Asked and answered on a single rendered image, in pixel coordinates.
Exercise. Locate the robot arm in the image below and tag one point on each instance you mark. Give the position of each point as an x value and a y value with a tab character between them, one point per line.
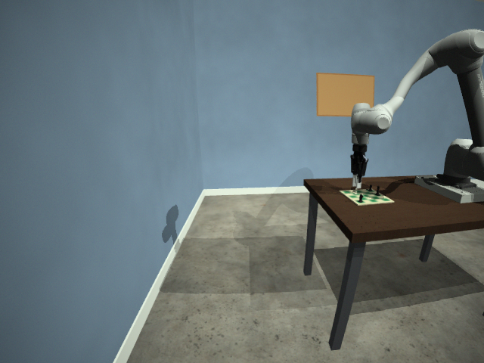
463	52

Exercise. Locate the green and cream chessboard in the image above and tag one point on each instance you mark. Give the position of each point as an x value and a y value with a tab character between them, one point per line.
368	199

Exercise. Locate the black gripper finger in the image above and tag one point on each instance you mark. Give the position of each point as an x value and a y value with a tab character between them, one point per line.
361	166
354	170

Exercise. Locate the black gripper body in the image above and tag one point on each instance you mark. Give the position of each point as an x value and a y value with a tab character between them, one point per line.
359	150

